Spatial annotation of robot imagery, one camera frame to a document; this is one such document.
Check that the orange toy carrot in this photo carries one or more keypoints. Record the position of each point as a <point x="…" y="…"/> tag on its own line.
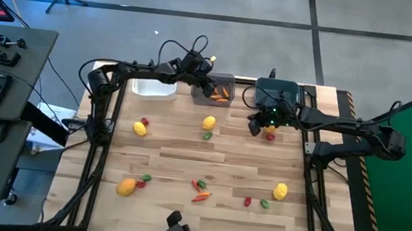
<point x="222" y="100"/>
<point x="216" y="91"/>
<point x="225" y="92"/>
<point x="204" y="194"/>
<point x="216" y="97"/>

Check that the black aluminium table frame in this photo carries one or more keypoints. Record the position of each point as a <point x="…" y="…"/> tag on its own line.
<point x="308" y="91"/>

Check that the small black table clamp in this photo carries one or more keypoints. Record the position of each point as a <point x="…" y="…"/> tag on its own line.
<point x="272" y="73"/>

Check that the white paper sheet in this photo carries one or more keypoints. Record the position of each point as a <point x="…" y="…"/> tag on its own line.
<point x="60" y="112"/>

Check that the yellow toy lemon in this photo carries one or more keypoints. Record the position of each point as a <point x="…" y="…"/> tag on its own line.
<point x="139" y="128"/>
<point x="208" y="123"/>
<point x="280" y="191"/>

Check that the orange toy mango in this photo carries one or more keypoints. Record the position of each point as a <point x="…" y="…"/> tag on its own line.
<point x="126" y="186"/>

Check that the white plastic basket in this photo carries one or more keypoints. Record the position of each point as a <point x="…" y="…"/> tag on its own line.
<point x="153" y="87"/>

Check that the grey translucent plastic basket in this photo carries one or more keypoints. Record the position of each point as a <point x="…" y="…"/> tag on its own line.
<point x="233" y="84"/>

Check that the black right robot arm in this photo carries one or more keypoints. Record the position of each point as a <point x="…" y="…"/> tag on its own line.
<point x="341" y="123"/>

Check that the green toy bell pepper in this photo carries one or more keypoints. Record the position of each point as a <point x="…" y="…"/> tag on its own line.
<point x="145" y="178"/>
<point x="265" y="204"/>
<point x="208" y="135"/>
<point x="202" y="184"/>

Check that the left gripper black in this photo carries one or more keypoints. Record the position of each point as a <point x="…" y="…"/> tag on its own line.
<point x="195" y="69"/>

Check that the dark teal plastic basket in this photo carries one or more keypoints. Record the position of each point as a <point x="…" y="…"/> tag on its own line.
<point x="277" y="88"/>

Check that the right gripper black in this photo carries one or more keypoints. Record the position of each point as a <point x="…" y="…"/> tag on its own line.
<point x="278" y="113"/>

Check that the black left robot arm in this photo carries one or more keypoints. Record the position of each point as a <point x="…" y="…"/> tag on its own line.
<point x="134" y="71"/>

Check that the black desk caster wheel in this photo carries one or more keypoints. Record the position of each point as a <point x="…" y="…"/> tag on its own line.
<point x="11" y="198"/>

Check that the red toy chili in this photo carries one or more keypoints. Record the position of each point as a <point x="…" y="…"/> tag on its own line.
<point x="195" y="185"/>
<point x="199" y="199"/>

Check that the green screen panel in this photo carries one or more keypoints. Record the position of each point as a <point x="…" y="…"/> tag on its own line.
<point x="404" y="180"/>

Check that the dark grey desk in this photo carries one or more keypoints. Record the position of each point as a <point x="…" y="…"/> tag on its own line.
<point x="33" y="61"/>

